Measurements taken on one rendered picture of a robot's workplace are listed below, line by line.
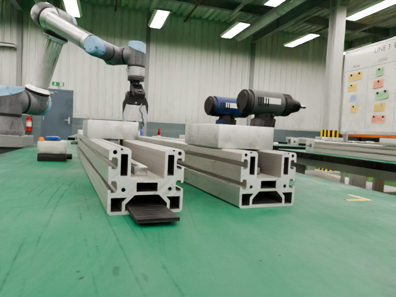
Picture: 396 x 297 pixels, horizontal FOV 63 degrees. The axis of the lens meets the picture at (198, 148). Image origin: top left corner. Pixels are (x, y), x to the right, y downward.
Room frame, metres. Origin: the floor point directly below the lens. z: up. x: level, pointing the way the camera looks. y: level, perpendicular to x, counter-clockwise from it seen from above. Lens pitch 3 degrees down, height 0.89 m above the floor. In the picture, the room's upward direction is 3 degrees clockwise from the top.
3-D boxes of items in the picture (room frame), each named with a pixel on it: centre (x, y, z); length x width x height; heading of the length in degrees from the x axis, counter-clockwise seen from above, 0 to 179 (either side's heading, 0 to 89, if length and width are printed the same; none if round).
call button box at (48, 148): (1.00, 0.44, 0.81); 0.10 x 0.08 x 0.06; 113
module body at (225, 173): (0.86, 0.04, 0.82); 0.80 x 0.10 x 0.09; 23
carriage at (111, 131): (0.79, 0.22, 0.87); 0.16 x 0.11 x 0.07; 23
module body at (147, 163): (0.79, 0.22, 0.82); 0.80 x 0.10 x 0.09; 23
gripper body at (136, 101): (1.43, 0.29, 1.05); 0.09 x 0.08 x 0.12; 22
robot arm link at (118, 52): (1.45, 0.39, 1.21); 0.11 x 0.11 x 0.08; 68
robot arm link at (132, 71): (1.43, 0.29, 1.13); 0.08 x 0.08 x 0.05
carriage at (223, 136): (0.63, -0.05, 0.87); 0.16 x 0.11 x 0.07; 23
